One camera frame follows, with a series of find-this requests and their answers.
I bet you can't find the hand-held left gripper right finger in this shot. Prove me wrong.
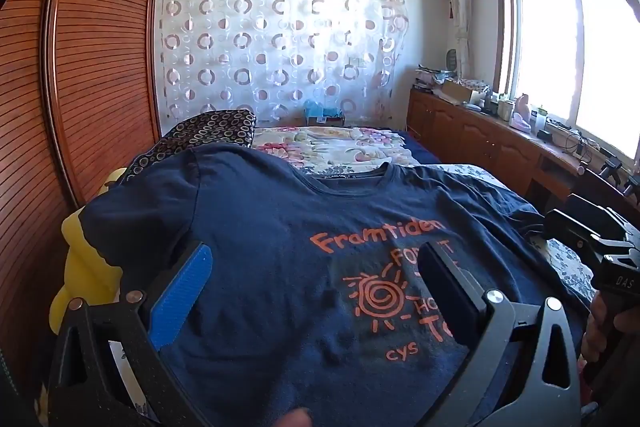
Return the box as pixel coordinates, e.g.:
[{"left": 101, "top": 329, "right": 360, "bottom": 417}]
[{"left": 415, "top": 242, "right": 584, "bottom": 427}]

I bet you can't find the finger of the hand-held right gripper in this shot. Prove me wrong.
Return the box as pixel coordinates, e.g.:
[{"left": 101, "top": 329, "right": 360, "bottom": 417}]
[{"left": 542, "top": 193, "right": 628, "bottom": 260}]

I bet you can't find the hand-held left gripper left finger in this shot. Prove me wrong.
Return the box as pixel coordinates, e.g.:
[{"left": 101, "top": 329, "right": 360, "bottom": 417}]
[{"left": 47, "top": 241, "right": 213, "bottom": 427}]

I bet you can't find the navy printed t-shirt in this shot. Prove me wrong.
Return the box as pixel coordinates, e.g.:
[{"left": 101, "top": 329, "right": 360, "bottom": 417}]
[{"left": 80, "top": 142, "right": 595, "bottom": 427}]

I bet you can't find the person's right hand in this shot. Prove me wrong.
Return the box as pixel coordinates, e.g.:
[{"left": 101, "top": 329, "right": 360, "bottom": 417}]
[{"left": 580, "top": 293, "right": 640, "bottom": 375}]

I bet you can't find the blue floral sheet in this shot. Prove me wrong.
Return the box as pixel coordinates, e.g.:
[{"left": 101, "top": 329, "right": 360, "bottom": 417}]
[{"left": 520, "top": 227, "right": 598, "bottom": 308}]

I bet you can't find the yellow plush toy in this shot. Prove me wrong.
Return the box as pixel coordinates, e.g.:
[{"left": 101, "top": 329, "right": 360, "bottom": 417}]
[{"left": 50, "top": 167, "right": 127, "bottom": 338}]

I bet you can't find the pink bottle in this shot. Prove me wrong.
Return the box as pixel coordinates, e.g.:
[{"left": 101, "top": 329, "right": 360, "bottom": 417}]
[{"left": 512, "top": 94, "right": 534, "bottom": 130}]

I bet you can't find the long wooden cabinet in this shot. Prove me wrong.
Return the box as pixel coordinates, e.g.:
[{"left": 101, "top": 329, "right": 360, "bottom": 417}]
[{"left": 406, "top": 87, "right": 640, "bottom": 218}]

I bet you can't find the navy bed sheet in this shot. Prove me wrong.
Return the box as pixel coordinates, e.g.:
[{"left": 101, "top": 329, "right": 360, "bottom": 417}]
[{"left": 395, "top": 129, "right": 442, "bottom": 166}]

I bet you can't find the cardboard box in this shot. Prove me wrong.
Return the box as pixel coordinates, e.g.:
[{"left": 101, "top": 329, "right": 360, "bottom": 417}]
[{"left": 442, "top": 79, "right": 481, "bottom": 105}]

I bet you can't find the wooden framed window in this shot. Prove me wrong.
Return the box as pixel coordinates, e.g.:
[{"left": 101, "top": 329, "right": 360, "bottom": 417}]
[{"left": 492, "top": 0, "right": 640, "bottom": 158}]

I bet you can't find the floral blanket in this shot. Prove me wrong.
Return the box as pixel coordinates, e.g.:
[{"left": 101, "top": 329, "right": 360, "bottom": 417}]
[{"left": 250, "top": 126, "right": 426, "bottom": 178}]

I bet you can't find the teal item on small box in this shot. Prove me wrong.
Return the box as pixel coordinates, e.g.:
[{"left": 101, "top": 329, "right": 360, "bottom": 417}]
[{"left": 304, "top": 101, "right": 346, "bottom": 125}]

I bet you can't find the wooden slatted wardrobe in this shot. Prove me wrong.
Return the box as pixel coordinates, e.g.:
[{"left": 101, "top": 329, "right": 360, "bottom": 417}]
[{"left": 0, "top": 0, "right": 171, "bottom": 408}]

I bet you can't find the white window curtain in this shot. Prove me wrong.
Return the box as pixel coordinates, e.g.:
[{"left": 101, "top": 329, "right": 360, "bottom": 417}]
[{"left": 442, "top": 0, "right": 473, "bottom": 78}]

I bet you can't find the sheer circle-patterned curtain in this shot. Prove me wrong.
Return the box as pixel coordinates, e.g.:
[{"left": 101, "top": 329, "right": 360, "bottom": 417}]
[{"left": 159, "top": 0, "right": 408, "bottom": 128}]

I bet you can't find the dark ring-patterned pillow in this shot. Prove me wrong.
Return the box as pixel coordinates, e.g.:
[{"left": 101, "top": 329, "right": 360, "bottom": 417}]
[{"left": 122, "top": 109, "right": 258, "bottom": 188}]

